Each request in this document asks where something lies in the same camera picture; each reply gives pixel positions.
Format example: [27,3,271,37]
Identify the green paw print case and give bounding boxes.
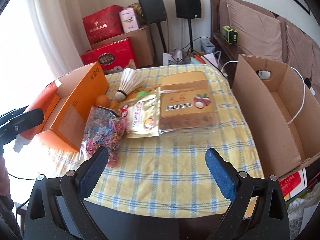
[136,90,149,98]

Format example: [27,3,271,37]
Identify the yellow checked tablecloth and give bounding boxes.
[53,64,265,218]

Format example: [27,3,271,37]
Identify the white feather shuttlecock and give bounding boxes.
[114,68,144,102]

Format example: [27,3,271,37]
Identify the white curtain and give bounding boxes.
[26,0,100,77]

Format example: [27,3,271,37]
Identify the grey electronic box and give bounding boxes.
[200,38,215,54]

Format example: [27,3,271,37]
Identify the black speaker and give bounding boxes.
[138,0,167,24]
[175,0,202,19]

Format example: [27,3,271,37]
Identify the pink tissue pack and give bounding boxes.
[119,8,139,33]

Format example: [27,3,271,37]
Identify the right black speaker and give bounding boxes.
[175,0,202,19]

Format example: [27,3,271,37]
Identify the large brown cardboard box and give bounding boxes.
[232,54,319,178]

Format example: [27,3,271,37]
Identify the red Ferrero Collection bag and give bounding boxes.
[80,38,138,74]

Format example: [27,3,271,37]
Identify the clear macadamia nut package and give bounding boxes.
[159,72,216,132]

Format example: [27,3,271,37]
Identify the brown sofa cushion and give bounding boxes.
[219,0,283,61]

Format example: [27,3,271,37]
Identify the red tea gift bag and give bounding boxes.
[82,5,124,45]

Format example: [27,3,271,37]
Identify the left black speaker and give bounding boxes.
[138,0,167,24]

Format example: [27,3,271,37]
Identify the yellow snack pouch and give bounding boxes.
[119,88,161,138]

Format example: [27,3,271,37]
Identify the orange ping pong ball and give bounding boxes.
[95,95,110,108]

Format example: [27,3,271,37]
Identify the orange white cream tube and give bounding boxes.
[14,79,61,153]

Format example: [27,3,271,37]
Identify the green black radio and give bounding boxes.
[222,26,238,44]

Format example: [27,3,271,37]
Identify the orange cardboard box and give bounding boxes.
[35,62,109,152]

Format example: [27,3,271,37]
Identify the white charging cable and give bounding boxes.
[221,60,306,125]

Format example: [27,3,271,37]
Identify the small dark card box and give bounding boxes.
[98,106,120,118]

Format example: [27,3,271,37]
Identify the bag of colourful rubber bands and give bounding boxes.
[80,107,126,167]

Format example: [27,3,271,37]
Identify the brown box under bags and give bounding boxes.
[91,25,155,67]

